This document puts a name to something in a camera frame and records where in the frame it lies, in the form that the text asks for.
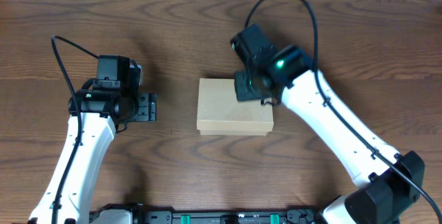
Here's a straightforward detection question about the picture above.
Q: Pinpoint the cardboard box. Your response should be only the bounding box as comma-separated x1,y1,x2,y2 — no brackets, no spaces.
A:
196,78,274,136

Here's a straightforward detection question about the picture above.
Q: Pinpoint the left black cable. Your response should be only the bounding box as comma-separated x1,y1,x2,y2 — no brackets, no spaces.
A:
50,35,101,224

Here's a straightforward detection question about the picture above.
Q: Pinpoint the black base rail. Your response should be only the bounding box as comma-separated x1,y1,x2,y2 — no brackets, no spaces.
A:
89,204,324,224

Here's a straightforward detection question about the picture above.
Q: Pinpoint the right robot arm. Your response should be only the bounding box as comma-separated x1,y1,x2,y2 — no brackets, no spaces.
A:
230,25,425,223

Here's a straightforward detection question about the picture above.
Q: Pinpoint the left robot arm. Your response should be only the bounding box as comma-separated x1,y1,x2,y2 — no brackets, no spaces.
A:
28,55,157,223

